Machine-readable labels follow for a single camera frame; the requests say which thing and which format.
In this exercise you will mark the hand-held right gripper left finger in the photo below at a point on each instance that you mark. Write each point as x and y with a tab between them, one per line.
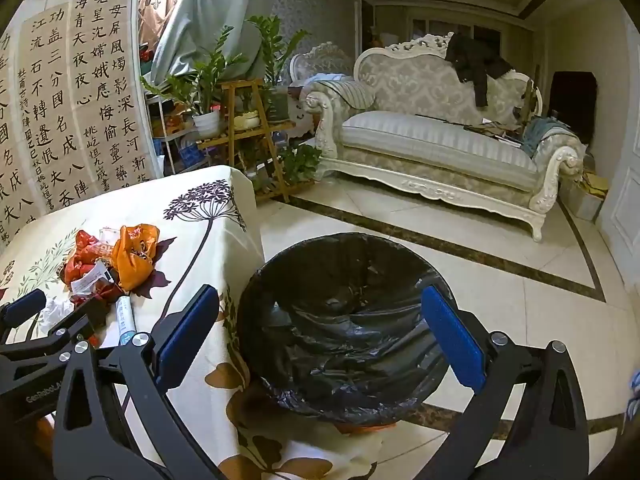
187	330

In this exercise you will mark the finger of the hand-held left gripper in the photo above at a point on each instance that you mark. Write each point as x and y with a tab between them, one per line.
75	322
25	304

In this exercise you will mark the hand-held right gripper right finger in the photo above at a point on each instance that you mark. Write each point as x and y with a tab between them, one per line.
452	330

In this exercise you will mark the white tissue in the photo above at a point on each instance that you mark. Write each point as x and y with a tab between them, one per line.
52	310

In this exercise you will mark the white squeeze tube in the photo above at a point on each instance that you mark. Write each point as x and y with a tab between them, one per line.
125	317

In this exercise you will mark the red plastic bag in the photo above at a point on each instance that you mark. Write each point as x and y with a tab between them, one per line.
82	255

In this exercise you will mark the orange plastic bag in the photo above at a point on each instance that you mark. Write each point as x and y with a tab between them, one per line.
135	255

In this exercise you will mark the bin with black liner bag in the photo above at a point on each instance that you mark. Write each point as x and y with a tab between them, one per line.
340	285

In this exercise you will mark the white printed receipt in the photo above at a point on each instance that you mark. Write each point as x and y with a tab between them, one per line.
90	275

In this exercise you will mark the floral print tablecloth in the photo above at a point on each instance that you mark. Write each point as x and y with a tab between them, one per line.
150	200

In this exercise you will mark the cardboard box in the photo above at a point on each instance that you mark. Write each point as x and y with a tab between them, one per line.
585	195

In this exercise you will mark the white metal shelf rack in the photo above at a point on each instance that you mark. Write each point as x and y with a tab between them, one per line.
170	135

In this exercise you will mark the ornate cream sofa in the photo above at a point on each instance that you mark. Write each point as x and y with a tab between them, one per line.
425	135

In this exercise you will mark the wooden plant stand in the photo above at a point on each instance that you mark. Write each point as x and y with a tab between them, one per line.
245	135

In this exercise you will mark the small green trailing plant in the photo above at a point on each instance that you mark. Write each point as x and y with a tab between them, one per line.
300	160

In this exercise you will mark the papers on sofa seat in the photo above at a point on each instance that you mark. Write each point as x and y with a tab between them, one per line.
490	129

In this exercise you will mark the leafy plant in white pot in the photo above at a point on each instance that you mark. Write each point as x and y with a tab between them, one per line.
206	122

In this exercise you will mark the white door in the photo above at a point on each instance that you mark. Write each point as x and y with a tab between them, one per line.
622	200

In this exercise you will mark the teal cloth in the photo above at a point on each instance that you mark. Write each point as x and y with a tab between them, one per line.
540	132

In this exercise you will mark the yellow and white pot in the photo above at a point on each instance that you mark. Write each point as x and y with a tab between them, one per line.
247	120

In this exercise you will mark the calligraphy screen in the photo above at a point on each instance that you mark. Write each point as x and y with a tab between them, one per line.
100	85

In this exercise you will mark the black jacket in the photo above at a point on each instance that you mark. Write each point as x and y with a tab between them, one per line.
470	60

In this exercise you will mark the tall leafy plant dark pot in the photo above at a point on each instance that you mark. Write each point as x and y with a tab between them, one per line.
275	50

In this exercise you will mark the ornate cream armchair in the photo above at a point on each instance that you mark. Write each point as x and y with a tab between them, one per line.
320	62

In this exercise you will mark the grey-blue hanging cloth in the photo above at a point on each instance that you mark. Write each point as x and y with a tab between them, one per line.
200	10

